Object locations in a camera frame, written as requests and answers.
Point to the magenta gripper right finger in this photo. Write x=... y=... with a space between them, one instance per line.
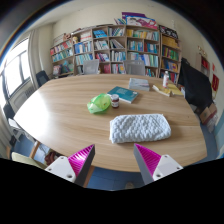
x=152 y=165

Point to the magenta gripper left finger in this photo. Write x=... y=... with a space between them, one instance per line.
x=76 y=167

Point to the white folded towel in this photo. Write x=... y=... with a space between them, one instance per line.
x=139 y=128

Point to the yellow-green chair seat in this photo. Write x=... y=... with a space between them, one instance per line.
x=27 y=160

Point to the green plastic bag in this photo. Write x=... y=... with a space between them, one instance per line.
x=99 y=103

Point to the small dark jar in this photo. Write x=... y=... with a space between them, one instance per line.
x=115 y=100

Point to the teal book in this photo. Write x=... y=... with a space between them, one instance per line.
x=124 y=94

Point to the cardboard box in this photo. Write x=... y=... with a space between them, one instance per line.
x=208 y=113

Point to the yellow book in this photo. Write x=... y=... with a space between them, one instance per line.
x=169 y=91

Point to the grey-white book stack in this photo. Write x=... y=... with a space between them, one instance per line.
x=139 y=84

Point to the black coat on chair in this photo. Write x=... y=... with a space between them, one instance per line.
x=197 y=86

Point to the white plastic bottle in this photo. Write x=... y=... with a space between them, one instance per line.
x=165 y=79

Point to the dark office chair by window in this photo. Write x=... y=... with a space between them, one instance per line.
x=41 y=78

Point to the grey mesh chair right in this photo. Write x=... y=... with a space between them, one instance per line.
x=134 y=67

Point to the grey mesh chair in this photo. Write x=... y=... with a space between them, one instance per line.
x=134 y=67
x=91 y=66

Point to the grey mesh chair left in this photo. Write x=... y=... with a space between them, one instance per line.
x=91 y=66

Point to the window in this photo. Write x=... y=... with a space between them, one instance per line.
x=16 y=70

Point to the wooden bookshelf with books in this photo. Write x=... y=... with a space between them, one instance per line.
x=112 y=45

